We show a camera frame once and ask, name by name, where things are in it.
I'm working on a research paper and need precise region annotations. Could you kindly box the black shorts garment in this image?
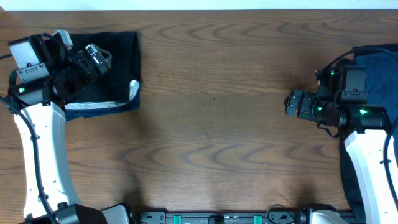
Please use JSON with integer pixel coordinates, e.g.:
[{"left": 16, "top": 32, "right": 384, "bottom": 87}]
[{"left": 65, "top": 31, "right": 141, "bottom": 109}]

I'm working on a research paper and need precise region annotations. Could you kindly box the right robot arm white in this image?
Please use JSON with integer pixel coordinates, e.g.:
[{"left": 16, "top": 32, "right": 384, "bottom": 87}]
[{"left": 284, "top": 65, "right": 397, "bottom": 223}]

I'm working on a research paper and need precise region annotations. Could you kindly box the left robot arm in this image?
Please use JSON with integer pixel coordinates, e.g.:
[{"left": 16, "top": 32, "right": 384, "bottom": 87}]
[{"left": 4, "top": 30, "right": 132, "bottom": 223}]

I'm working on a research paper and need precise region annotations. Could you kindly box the folded navy blue garment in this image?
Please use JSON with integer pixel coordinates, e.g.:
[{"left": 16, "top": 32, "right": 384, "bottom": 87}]
[{"left": 65, "top": 91, "right": 140, "bottom": 121}]

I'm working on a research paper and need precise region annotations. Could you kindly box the blue garment in pile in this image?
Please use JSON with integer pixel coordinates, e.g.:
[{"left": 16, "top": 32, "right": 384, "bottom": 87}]
[{"left": 354, "top": 51, "right": 398, "bottom": 150}]

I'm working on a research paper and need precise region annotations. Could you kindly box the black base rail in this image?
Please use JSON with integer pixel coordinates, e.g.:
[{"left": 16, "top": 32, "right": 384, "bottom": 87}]
[{"left": 138, "top": 210, "right": 310, "bottom": 224}]

